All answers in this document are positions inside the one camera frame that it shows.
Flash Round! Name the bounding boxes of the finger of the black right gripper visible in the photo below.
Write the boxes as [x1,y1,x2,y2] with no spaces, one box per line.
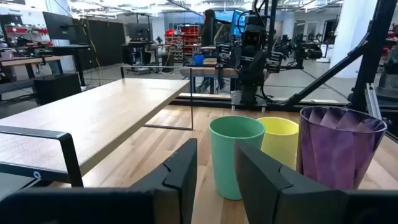
[216,44,233,68]
[266,51,284,74]

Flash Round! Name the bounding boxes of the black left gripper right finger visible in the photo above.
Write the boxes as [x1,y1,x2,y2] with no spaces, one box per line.
[234,139,348,224]

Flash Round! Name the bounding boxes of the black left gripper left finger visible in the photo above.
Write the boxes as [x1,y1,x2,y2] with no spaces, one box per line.
[129,138,198,224]

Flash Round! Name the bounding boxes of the green plastic cup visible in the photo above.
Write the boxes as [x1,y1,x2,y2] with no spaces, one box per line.
[208,116,266,201]

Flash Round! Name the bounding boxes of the yellow mug with handle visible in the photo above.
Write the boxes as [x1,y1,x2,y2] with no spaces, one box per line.
[256,116,300,170]

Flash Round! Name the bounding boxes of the purple translucent faceted cup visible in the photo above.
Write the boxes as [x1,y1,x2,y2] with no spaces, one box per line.
[295,106,388,190]

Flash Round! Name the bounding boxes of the wooden shelf black metal legs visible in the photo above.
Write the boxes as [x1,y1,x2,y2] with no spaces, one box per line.
[0,65,194,189]

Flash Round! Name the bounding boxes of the wooden workbench blue legs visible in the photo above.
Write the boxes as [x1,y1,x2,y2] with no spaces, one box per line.
[180,57,240,95]

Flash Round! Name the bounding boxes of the person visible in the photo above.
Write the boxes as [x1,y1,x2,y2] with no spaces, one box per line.
[198,9,228,93]

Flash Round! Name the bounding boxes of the blue lit display screen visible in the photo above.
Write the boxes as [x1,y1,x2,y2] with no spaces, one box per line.
[229,8,247,37]

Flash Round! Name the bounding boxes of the red parts bin shelving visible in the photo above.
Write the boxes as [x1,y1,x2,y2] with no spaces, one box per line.
[164,24,201,62]

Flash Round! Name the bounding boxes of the black computer monitor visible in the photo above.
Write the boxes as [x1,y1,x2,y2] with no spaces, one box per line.
[127,22,152,42]
[42,11,77,41]

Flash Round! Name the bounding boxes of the silver aluminium extrusion piece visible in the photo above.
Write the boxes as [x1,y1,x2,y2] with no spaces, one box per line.
[365,82,382,121]

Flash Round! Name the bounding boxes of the black partition panel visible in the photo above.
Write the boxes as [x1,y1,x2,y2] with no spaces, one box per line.
[73,18,126,68]

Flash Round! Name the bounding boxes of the black box on floor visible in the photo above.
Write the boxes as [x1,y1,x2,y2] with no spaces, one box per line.
[33,73,83,106]

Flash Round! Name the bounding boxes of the black desk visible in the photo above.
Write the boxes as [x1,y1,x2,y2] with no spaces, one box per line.
[49,44,91,87]

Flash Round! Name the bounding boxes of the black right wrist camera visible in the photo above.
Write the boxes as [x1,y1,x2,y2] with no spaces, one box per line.
[243,24,267,48]

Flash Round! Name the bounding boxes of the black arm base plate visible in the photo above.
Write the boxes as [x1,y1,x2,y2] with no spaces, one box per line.
[231,90,269,113]

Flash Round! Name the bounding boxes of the black aluminium rig frame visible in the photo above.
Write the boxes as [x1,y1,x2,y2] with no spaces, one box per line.
[170,0,398,142]

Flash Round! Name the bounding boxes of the wooden table black frame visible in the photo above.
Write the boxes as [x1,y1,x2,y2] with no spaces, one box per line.
[0,55,63,82]

